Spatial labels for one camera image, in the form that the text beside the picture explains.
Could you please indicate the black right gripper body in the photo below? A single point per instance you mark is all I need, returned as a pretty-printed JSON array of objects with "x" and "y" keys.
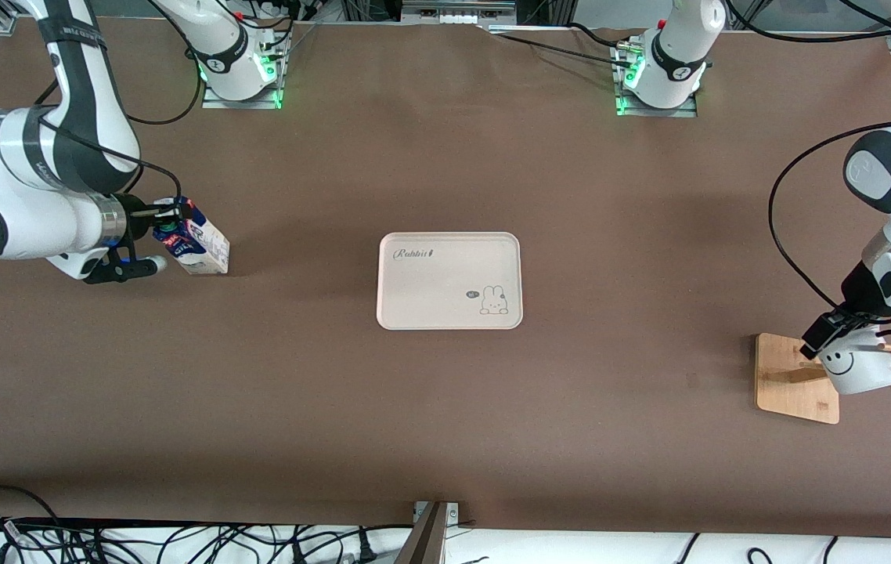
[{"x": 135, "y": 216}]

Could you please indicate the blue white milk carton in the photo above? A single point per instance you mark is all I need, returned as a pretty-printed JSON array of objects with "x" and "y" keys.
[{"x": 207, "y": 247}]

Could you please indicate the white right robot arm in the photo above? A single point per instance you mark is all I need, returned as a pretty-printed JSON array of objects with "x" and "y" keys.
[{"x": 23, "y": 211}]

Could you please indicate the white rabbit print tray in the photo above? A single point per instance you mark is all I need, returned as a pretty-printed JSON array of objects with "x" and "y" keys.
[{"x": 449, "y": 280}]

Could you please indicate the wooden mug stand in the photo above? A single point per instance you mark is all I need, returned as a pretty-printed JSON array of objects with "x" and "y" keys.
[{"x": 794, "y": 392}]

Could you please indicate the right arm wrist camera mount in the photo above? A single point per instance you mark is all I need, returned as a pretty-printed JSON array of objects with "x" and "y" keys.
[{"x": 120, "y": 269}]

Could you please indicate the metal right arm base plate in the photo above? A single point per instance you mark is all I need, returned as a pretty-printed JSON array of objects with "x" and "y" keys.
[{"x": 277, "y": 78}]

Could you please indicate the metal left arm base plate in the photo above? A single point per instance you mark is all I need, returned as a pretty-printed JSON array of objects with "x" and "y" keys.
[{"x": 622, "y": 106}]

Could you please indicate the aluminium frame rail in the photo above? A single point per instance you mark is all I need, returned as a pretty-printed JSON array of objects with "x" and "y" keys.
[{"x": 457, "y": 9}]

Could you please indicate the metal table edge bracket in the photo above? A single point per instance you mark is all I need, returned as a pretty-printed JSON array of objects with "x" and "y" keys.
[{"x": 434, "y": 536}]

